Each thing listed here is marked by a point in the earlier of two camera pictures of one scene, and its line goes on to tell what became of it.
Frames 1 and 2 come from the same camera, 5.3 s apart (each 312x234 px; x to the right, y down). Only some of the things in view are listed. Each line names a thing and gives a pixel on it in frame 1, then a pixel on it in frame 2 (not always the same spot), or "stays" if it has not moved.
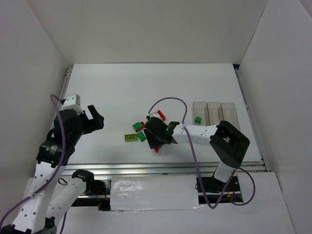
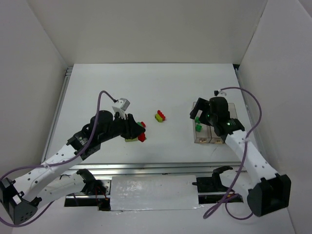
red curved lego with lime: (161, 115) stays
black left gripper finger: (95, 115) to (134, 125)
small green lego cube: (197, 119) stays
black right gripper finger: (153, 142) to (194, 112)
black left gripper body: (88, 120) to (127, 125)
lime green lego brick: (130, 137) stays
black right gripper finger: (168, 139) to (203, 104)
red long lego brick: (156, 148) to (142, 137)
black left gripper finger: (95, 124) to (131, 135)
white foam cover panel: (156, 192) stays
